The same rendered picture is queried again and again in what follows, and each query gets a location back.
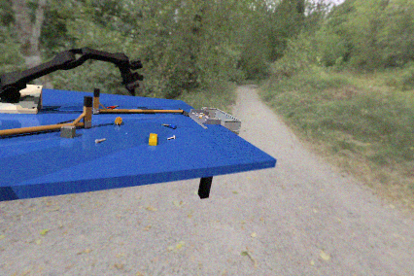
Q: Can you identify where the orange long-handled scraper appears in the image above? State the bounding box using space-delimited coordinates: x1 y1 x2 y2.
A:
92 87 189 116

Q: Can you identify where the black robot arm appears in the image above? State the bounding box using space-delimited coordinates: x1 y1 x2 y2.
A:
0 47 142 103

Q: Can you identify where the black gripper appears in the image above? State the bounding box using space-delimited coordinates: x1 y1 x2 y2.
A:
121 71 139 96

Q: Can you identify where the long wooden pole with black end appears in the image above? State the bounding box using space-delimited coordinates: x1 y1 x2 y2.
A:
0 96 93 137

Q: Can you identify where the yellow rectangular block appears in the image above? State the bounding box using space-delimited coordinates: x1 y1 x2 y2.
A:
149 133 156 146

